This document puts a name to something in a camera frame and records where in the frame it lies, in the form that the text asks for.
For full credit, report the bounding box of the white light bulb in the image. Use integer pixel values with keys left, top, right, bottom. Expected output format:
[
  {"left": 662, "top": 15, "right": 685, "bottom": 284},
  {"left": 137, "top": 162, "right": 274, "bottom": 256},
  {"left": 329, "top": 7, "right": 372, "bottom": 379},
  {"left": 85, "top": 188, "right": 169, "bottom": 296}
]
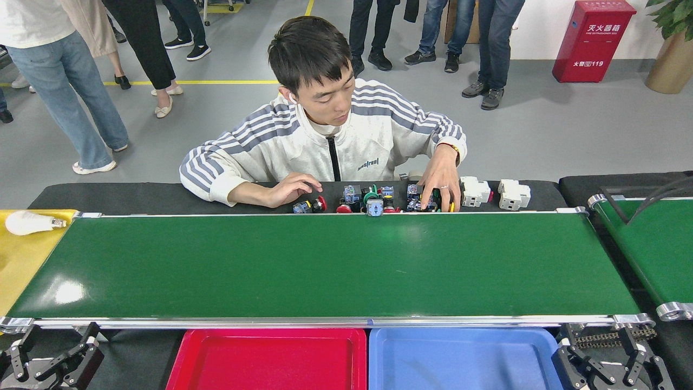
[{"left": 4, "top": 210, "right": 67, "bottom": 236}]

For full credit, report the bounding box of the yellow plastic tray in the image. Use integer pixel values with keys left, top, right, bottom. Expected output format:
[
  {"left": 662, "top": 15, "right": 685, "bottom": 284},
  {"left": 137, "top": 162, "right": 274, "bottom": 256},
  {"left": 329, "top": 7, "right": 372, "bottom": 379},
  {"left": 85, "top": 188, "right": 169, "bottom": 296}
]
[{"left": 0, "top": 209, "right": 80, "bottom": 317}]

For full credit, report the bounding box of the black drive chain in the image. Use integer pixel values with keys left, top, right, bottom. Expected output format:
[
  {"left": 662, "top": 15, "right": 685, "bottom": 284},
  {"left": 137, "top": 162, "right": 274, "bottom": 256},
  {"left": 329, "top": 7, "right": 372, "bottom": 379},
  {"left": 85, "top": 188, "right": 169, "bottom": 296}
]
[{"left": 574, "top": 328, "right": 657, "bottom": 350}]

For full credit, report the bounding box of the seated person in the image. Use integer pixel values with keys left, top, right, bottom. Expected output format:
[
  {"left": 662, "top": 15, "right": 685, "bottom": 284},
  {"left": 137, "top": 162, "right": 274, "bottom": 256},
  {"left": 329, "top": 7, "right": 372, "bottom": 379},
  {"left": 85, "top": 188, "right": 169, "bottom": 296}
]
[{"left": 179, "top": 15, "right": 467, "bottom": 207}]

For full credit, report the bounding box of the person's left hand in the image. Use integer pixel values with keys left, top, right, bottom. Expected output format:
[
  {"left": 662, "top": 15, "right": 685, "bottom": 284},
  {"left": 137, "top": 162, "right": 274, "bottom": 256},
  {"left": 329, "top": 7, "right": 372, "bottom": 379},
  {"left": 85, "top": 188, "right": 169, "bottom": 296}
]
[{"left": 418, "top": 145, "right": 462, "bottom": 213}]

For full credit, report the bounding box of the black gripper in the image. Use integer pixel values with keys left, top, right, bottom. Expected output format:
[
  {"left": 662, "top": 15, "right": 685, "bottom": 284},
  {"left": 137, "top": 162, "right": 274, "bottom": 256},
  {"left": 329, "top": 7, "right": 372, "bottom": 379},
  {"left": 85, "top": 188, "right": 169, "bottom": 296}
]
[
  {"left": 552, "top": 324, "right": 675, "bottom": 390},
  {"left": 0, "top": 322, "right": 104, "bottom": 390}
]

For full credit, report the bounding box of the green potted plant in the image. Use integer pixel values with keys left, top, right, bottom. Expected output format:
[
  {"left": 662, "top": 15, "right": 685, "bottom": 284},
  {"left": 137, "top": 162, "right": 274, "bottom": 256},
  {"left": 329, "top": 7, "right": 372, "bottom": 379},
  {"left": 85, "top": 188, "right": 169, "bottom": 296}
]
[{"left": 645, "top": 0, "right": 693, "bottom": 41}]

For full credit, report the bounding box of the white wheeled stand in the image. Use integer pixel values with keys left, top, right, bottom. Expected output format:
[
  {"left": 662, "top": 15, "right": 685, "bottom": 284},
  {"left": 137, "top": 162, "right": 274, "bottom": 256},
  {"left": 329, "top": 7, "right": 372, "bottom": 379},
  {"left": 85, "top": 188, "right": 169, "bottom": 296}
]
[{"left": 200, "top": 0, "right": 251, "bottom": 27}]

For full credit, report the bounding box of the blue plastic tray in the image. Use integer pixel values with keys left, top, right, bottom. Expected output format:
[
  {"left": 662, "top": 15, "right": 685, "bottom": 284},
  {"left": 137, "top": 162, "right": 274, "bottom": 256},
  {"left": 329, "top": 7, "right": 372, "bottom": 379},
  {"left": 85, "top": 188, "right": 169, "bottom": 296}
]
[{"left": 368, "top": 327, "right": 566, "bottom": 390}]

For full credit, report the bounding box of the black cable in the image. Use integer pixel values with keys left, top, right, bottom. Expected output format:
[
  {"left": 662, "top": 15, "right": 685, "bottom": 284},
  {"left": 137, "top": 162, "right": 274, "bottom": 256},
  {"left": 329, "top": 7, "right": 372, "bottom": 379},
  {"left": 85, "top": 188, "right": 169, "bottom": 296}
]
[{"left": 629, "top": 177, "right": 693, "bottom": 224}]

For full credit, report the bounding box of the person's right hand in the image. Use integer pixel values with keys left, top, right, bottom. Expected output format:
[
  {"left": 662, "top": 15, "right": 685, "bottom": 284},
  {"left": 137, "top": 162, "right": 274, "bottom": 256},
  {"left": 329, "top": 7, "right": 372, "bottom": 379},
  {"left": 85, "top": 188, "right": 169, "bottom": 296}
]
[{"left": 264, "top": 172, "right": 324, "bottom": 209}]

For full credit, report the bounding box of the red fire extinguisher cabinet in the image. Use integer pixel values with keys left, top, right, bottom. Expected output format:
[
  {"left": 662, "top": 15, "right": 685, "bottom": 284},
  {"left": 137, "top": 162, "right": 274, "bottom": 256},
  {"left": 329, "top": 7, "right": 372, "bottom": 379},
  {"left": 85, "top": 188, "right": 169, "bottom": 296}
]
[{"left": 552, "top": 0, "right": 637, "bottom": 83}]

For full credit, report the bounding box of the narrow green conveyor belt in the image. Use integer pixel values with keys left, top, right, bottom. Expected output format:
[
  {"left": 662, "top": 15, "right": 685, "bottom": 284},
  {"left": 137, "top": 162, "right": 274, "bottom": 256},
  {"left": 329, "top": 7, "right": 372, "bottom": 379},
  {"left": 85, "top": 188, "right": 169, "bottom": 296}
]
[{"left": 587, "top": 193, "right": 693, "bottom": 321}]

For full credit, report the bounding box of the white circuit breaker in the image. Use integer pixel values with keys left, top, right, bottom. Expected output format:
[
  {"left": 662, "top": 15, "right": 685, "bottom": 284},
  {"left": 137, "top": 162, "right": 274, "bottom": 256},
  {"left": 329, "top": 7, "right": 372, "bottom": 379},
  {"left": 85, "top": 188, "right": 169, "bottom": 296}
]
[
  {"left": 460, "top": 176, "right": 493, "bottom": 207},
  {"left": 498, "top": 179, "right": 531, "bottom": 211}
]

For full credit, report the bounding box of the wide green conveyor belt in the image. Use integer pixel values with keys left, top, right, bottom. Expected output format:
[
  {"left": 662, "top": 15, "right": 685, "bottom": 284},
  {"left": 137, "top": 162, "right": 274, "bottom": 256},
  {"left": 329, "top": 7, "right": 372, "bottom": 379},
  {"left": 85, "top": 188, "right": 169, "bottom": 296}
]
[{"left": 0, "top": 207, "right": 657, "bottom": 335}]

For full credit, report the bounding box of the red plastic tray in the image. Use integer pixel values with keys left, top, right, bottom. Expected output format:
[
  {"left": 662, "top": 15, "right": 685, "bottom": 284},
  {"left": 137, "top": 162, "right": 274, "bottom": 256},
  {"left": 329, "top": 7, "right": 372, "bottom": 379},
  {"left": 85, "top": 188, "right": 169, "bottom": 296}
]
[{"left": 165, "top": 328, "right": 370, "bottom": 390}]

